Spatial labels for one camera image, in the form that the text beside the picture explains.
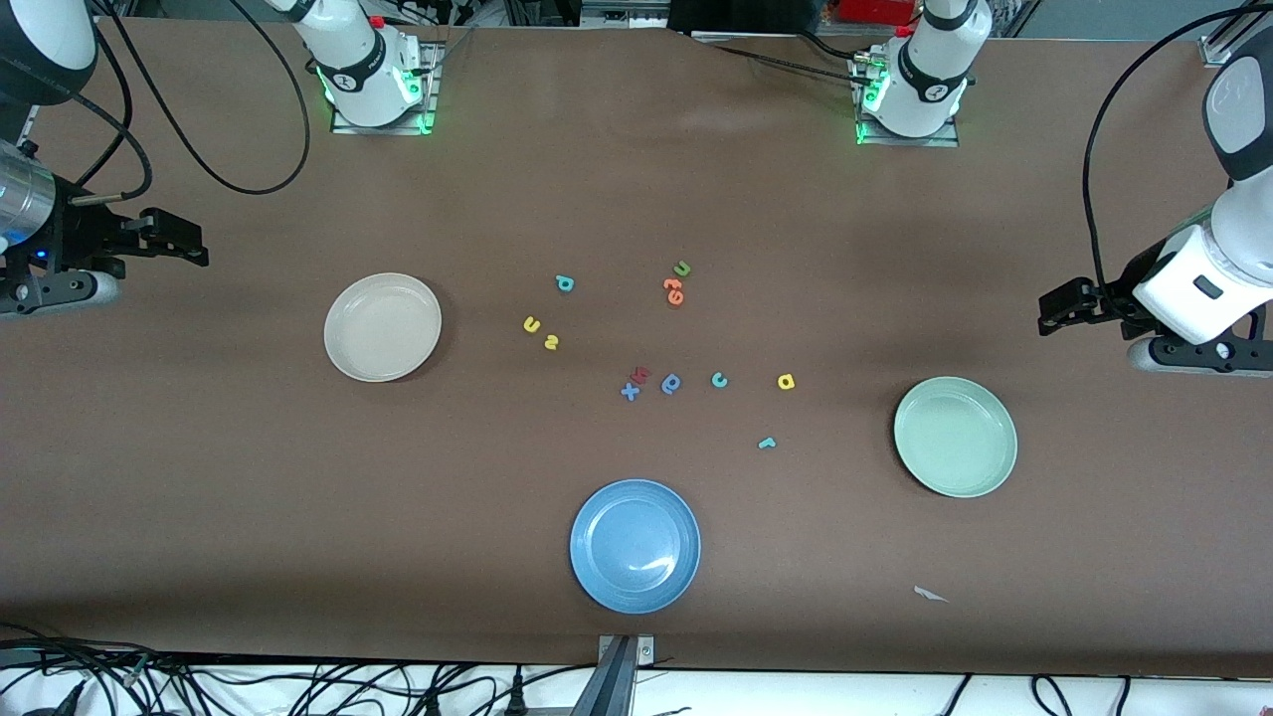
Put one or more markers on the dark background object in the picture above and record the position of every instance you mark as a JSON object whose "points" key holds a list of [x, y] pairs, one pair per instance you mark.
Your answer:
{"points": [[746, 15]]}

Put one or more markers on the aluminium frame profile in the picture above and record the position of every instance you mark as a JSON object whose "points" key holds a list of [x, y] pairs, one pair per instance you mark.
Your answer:
{"points": [[1228, 40]]}

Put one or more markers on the black power plug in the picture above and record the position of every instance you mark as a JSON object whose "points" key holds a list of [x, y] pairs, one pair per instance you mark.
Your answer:
{"points": [[517, 696]]}

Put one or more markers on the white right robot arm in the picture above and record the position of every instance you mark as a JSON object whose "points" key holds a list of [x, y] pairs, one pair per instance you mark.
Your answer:
{"points": [[358, 70]]}

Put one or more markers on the blue plate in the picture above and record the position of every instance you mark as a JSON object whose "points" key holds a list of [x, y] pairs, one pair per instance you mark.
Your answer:
{"points": [[635, 545]]}

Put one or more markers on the metal table edge bracket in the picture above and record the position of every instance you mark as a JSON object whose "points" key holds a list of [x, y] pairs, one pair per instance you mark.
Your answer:
{"points": [[644, 651]]}

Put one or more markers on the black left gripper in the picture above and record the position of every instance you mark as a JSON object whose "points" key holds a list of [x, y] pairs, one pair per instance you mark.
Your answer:
{"points": [[1113, 298]]}

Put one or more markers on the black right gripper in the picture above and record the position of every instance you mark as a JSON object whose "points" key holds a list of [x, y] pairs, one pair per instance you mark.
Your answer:
{"points": [[80, 236]]}

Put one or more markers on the red background box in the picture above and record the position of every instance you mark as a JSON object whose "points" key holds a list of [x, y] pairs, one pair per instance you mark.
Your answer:
{"points": [[880, 10]]}

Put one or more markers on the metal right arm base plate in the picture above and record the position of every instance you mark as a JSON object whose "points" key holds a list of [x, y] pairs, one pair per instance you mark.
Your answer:
{"points": [[383, 129]]}

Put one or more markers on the pale green plate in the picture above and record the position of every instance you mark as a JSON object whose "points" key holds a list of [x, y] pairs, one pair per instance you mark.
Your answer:
{"points": [[955, 438]]}

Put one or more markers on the white paper scrap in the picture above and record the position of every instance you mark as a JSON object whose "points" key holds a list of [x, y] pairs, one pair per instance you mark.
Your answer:
{"points": [[930, 595]]}

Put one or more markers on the blue letter a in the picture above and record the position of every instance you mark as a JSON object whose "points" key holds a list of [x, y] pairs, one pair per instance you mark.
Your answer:
{"points": [[671, 384]]}

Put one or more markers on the beige brown plate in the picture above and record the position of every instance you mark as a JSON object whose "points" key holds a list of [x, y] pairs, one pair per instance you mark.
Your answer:
{"points": [[383, 327]]}

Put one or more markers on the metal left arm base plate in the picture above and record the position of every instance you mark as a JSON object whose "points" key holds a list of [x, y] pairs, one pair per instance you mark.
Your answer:
{"points": [[910, 141]]}

